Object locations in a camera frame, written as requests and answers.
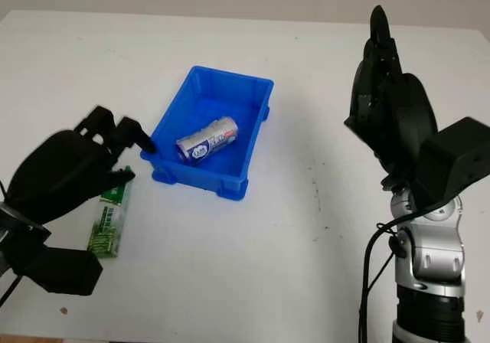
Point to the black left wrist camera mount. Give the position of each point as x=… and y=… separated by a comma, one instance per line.
x=57, y=270

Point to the green toothpaste box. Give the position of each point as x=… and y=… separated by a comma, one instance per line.
x=111, y=220

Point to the blue plastic tray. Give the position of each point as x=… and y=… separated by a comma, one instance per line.
x=229, y=98

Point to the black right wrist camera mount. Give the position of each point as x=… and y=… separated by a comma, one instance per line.
x=451, y=159

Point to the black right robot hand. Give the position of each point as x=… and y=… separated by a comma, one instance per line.
x=406, y=121

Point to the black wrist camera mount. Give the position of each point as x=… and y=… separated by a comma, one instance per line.
x=451, y=159
x=57, y=270

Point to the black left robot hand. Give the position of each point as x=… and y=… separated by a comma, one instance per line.
x=61, y=174

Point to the silver blue can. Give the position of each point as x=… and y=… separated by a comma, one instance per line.
x=206, y=144

